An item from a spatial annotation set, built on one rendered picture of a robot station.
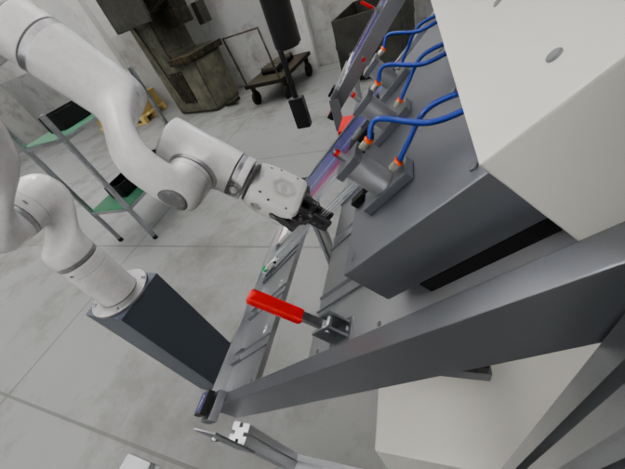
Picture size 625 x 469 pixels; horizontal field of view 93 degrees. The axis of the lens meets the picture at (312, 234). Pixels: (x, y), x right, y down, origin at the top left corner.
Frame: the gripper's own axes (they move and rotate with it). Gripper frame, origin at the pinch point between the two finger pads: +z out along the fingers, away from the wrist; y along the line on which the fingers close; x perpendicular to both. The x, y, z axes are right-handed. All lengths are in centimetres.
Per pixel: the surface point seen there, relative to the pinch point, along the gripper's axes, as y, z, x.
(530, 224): -25.5, 0.8, -35.9
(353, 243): -23.2, -4.2, -24.9
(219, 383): -29.5, -2.5, 28.5
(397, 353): -30.4, 1.6, -24.0
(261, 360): -26.6, -0.1, 9.8
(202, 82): 365, -157, 258
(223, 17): 472, -180, 210
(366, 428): -23, 62, 68
